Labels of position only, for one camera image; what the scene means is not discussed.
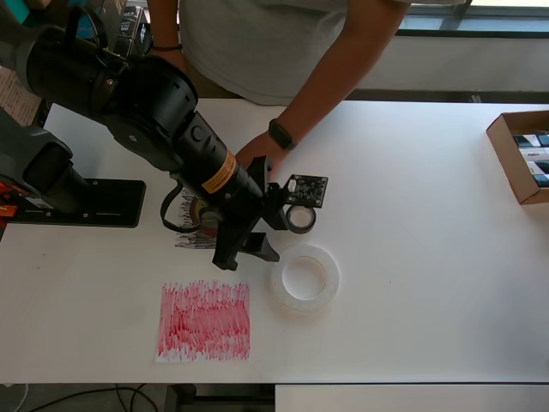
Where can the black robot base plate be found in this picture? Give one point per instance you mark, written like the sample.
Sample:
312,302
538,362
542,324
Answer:
120,201

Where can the white tape roll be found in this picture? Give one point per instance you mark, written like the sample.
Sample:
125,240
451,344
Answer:
276,281

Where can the white side table top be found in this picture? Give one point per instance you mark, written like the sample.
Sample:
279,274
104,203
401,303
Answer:
407,399

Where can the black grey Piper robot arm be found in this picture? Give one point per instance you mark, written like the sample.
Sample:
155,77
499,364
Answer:
150,98

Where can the person left forearm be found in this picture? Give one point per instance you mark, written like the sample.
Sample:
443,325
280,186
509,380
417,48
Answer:
339,77

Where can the camera circuit board on bracket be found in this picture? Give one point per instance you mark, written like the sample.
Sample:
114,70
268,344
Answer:
306,191

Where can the small white printed box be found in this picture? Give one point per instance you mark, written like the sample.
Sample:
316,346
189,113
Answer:
534,154

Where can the black tape roll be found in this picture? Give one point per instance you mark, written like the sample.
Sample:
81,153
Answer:
302,230

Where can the open brown cardboard tray box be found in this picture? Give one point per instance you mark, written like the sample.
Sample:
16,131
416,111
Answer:
510,171

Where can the red scribbled paper sheet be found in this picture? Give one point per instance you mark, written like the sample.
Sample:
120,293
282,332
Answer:
206,322

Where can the small dark box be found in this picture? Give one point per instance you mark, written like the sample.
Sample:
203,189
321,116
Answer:
539,168
542,181

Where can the black scribbled paper sheet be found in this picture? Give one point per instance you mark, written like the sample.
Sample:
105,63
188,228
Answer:
188,244

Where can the person right hand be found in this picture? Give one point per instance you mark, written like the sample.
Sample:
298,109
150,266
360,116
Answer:
178,60

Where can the person torso in grey shirt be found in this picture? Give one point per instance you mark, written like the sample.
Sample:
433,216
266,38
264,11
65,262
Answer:
257,43

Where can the black wrist watch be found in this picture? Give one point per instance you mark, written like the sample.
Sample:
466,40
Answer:
283,134

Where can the person right forearm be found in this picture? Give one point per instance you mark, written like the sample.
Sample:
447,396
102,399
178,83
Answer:
165,23

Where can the orange table clamp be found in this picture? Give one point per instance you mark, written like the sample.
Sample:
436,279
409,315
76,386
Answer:
7,211

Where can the person left hand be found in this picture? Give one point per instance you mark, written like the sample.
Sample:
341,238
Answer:
274,148

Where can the black carton with white print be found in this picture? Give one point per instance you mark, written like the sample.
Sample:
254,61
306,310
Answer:
133,26

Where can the small black and white box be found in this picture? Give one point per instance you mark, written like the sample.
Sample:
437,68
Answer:
529,141

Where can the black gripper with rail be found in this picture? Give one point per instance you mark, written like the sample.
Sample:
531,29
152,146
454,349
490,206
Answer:
233,240

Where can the red tape roll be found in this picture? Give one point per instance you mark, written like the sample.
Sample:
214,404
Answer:
195,212

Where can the dark table leg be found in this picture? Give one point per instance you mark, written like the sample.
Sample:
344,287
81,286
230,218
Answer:
180,399

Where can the large printed cardboard box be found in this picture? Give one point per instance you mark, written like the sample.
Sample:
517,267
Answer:
13,98

